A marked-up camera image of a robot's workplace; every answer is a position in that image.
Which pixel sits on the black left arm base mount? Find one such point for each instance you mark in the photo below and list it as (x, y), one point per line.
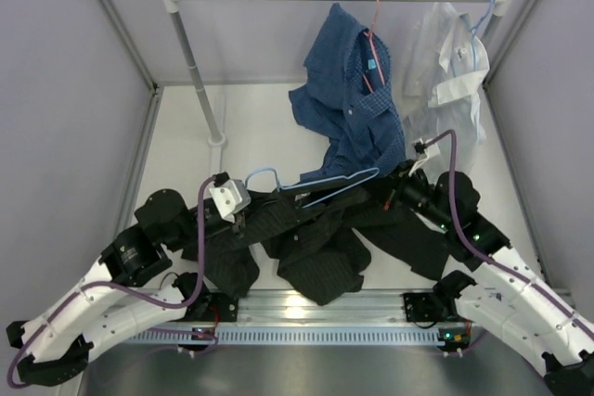
(218, 308)

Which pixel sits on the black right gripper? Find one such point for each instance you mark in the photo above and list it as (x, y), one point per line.
(393, 184)

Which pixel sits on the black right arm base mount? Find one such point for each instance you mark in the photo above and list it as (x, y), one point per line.
(431, 308)

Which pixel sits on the blue wire hanger right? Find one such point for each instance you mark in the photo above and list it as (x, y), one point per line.
(480, 29)

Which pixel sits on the white shirt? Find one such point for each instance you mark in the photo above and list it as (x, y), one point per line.
(442, 70)

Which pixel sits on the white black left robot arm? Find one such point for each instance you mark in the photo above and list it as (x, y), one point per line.
(107, 306)

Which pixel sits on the slotted blue-grey cable duct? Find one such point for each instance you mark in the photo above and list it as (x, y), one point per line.
(406, 335)

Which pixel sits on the blue checkered shirt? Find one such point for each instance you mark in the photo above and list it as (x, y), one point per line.
(364, 129)

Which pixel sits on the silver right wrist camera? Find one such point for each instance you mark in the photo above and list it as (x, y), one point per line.
(425, 152)

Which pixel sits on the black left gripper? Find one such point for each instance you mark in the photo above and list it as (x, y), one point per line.
(241, 219)

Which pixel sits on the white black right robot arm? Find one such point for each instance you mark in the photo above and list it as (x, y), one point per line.
(487, 282)

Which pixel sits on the pink wire hanger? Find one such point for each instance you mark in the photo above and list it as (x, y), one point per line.
(376, 66)

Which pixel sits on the black pinstriped shirt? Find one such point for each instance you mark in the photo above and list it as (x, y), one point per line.
(322, 251)

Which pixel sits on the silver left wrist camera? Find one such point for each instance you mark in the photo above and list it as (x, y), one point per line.
(230, 196)

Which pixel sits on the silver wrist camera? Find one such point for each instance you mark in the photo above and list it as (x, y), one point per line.
(425, 152)
(230, 196)

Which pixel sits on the light blue wire hanger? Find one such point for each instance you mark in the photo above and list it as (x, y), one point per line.
(334, 185)

